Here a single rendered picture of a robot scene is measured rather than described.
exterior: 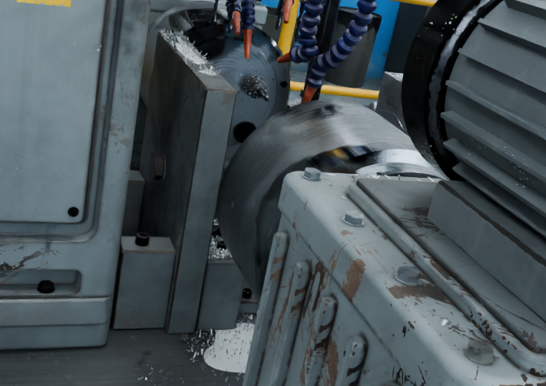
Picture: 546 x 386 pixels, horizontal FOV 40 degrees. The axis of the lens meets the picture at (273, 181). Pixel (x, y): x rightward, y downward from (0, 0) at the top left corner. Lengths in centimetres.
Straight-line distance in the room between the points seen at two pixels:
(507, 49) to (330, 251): 18
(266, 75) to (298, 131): 51
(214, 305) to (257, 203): 30
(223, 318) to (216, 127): 28
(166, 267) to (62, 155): 23
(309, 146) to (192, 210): 24
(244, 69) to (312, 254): 74
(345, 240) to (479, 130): 12
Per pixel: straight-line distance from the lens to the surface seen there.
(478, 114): 51
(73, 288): 95
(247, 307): 110
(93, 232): 90
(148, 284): 100
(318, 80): 93
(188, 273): 99
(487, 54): 51
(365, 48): 623
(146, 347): 100
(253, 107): 131
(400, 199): 58
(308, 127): 80
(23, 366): 96
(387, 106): 118
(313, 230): 57
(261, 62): 129
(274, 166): 77
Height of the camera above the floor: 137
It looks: 21 degrees down
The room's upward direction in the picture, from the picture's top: 11 degrees clockwise
